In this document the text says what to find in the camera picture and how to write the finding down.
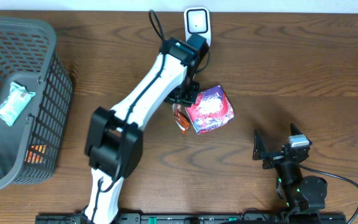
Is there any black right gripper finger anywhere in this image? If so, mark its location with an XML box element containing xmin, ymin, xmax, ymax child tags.
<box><xmin>290</xmin><ymin>123</ymin><xmax>312</xmax><ymax>146</ymax></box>
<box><xmin>252</xmin><ymin>129</ymin><xmax>267</xmax><ymax>161</ymax></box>

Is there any orange-red snack bar wrapper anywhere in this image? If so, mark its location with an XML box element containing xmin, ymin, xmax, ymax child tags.
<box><xmin>172</xmin><ymin>103</ymin><xmax>191</xmax><ymax>134</ymax></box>

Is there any small orange tissue pack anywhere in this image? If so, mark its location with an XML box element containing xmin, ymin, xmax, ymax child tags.
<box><xmin>24</xmin><ymin>144</ymin><xmax>48</xmax><ymax>164</ymax></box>

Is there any mint green wipes pack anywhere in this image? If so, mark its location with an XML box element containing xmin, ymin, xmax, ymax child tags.
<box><xmin>0</xmin><ymin>82</ymin><xmax>35</xmax><ymax>126</ymax></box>

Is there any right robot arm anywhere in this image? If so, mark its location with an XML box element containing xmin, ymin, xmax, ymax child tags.
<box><xmin>252</xmin><ymin>123</ymin><xmax>328</xmax><ymax>223</ymax></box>

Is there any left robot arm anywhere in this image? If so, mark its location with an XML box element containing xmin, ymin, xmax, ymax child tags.
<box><xmin>85</xmin><ymin>34</ymin><xmax>211</xmax><ymax>223</ymax></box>

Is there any grey plastic mesh basket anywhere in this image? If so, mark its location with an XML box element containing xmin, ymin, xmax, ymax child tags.
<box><xmin>0</xmin><ymin>16</ymin><xmax>73</xmax><ymax>190</ymax></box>

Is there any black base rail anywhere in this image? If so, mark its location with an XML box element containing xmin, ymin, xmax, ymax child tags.
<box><xmin>35</xmin><ymin>212</ymin><xmax>347</xmax><ymax>224</ymax></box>

